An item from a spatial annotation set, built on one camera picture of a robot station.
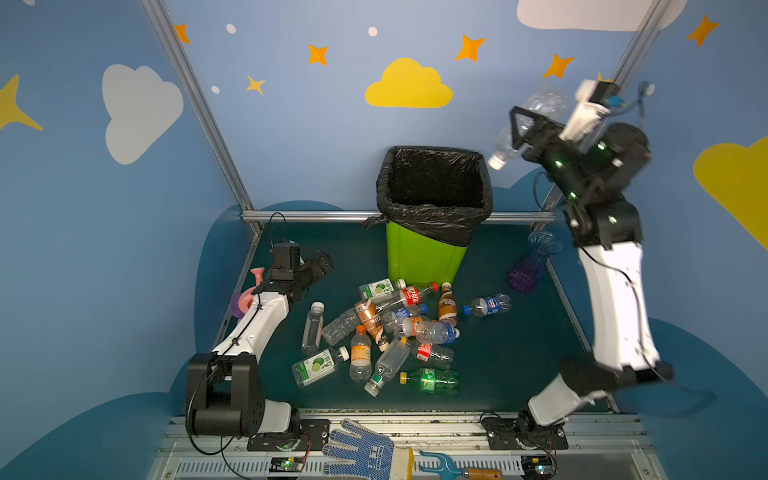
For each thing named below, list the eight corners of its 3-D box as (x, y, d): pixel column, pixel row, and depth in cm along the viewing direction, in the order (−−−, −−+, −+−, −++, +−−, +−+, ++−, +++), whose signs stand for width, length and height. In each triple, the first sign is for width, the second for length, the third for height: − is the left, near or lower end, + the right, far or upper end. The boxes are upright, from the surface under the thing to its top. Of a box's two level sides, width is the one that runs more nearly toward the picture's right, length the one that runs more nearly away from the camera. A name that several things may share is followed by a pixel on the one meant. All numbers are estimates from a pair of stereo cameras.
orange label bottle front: (348, 381, 82) (347, 378, 80) (352, 328, 92) (352, 324, 90) (371, 381, 82) (371, 378, 80) (373, 328, 93) (372, 324, 91)
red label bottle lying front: (411, 368, 85) (412, 364, 82) (410, 347, 89) (411, 343, 86) (453, 369, 85) (455, 365, 82) (450, 348, 89) (452, 343, 86)
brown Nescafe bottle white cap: (438, 323, 94) (439, 319, 92) (438, 285, 103) (440, 280, 101) (455, 326, 94) (457, 321, 91) (454, 287, 103) (455, 282, 100)
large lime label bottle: (298, 388, 81) (296, 386, 80) (292, 366, 85) (290, 363, 83) (352, 364, 86) (351, 361, 84) (344, 344, 90) (343, 340, 88)
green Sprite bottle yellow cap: (399, 393, 81) (400, 389, 78) (399, 373, 84) (400, 368, 81) (456, 393, 81) (459, 389, 78) (453, 373, 85) (456, 368, 81)
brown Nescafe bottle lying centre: (375, 355, 86) (375, 346, 81) (357, 314, 95) (355, 304, 90) (390, 348, 88) (391, 339, 83) (371, 308, 96) (370, 298, 91)
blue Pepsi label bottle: (466, 321, 96) (469, 315, 92) (459, 306, 99) (462, 299, 96) (510, 311, 98) (515, 304, 95) (502, 296, 102) (506, 290, 99)
